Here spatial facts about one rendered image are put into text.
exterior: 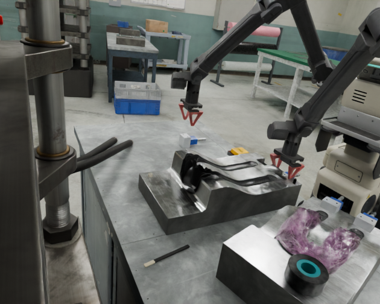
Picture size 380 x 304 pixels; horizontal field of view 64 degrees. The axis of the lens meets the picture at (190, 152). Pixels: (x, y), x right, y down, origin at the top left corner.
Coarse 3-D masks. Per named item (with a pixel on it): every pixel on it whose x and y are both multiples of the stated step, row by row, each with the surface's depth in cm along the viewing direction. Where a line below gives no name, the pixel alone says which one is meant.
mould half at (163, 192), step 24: (216, 168) 103; (264, 168) 113; (144, 192) 101; (168, 192) 96; (192, 192) 98; (216, 192) 88; (240, 192) 93; (264, 192) 99; (288, 192) 104; (168, 216) 85; (192, 216) 88; (216, 216) 93; (240, 216) 98
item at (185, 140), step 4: (180, 136) 143; (184, 136) 141; (188, 136) 142; (192, 136) 146; (180, 140) 143; (184, 140) 140; (188, 140) 141; (192, 140) 143; (196, 140) 144; (200, 140) 147; (204, 140) 148; (180, 144) 144; (184, 144) 141; (188, 144) 142; (192, 144) 144
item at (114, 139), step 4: (108, 140) 131; (112, 140) 132; (116, 140) 137; (104, 144) 124; (108, 144) 126; (112, 144) 131; (96, 148) 116; (100, 148) 118; (104, 148) 122; (92, 152) 112; (96, 152) 114; (100, 152) 117
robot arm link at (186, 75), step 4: (176, 72) 129; (180, 72) 129; (184, 72) 129; (188, 72) 129; (172, 76) 130; (176, 76) 127; (180, 76) 128; (184, 76) 128; (188, 76) 128; (196, 76) 123; (200, 76) 123; (172, 80) 128; (176, 80) 128; (180, 80) 128; (184, 80) 128; (188, 80) 127; (192, 80) 126; (196, 80) 125; (200, 80) 125; (172, 84) 129; (176, 84) 129; (180, 84) 129; (184, 84) 129; (172, 88) 131; (176, 88) 130; (180, 88) 130; (184, 88) 130
